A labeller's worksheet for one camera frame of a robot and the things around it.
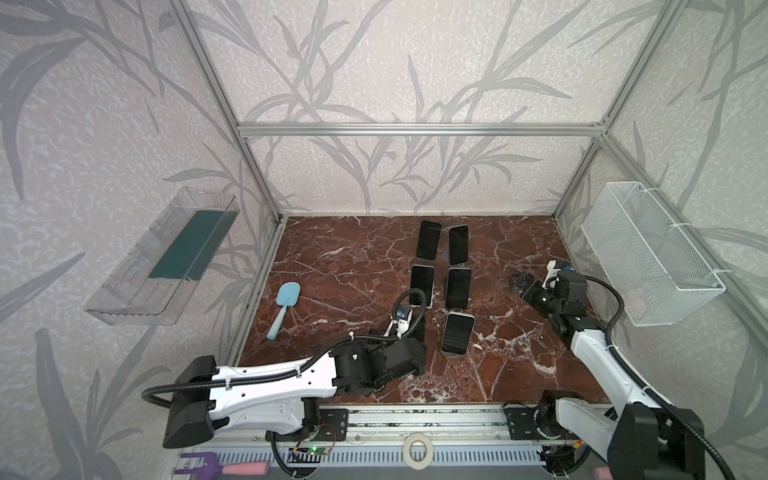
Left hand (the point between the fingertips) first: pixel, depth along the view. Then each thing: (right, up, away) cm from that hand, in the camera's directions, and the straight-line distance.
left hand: (413, 336), depth 74 cm
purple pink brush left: (-47, -28, -6) cm, 55 cm away
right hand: (+32, +15, +12) cm, 37 cm away
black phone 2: (+2, 0, +6) cm, 6 cm away
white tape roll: (0, -28, -6) cm, 28 cm away
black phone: (+6, +25, +22) cm, 34 cm away
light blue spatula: (-41, +6, +23) cm, 47 cm away
